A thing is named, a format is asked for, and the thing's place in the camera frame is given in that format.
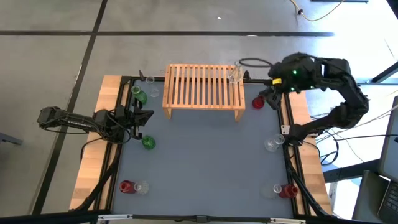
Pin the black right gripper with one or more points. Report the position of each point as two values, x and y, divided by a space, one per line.
283 73

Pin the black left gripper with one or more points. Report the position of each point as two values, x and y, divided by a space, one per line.
122 123

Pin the squat green glass vase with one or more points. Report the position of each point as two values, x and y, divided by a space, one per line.
148 142

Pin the round ribbed green glass vase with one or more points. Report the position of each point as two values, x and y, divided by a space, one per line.
141 98

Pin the clear cut-glass vase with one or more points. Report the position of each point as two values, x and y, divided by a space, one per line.
142 188

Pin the red cylindrical glass vase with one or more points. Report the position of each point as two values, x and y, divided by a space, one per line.
126 186
289 191

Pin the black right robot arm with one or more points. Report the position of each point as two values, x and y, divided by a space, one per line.
351 102

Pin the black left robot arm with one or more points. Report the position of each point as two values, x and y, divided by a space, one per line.
74 119

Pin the wooden slatted shelf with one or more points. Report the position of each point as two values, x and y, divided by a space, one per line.
202 107

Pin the red pear-shaped glass vase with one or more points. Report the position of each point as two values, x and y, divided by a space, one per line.
257 102

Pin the wooden table side board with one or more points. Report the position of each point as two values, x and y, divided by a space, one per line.
314 174
90 168

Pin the silver aluminium bar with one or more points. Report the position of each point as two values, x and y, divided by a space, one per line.
115 217
287 221

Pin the black floor stand bar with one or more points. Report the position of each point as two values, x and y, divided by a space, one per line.
342 172

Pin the grey laptop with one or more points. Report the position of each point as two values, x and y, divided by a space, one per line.
391 143

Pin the black table frame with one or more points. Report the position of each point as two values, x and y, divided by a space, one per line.
236 218

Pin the grey floor bracket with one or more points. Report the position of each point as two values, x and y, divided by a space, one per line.
9 139

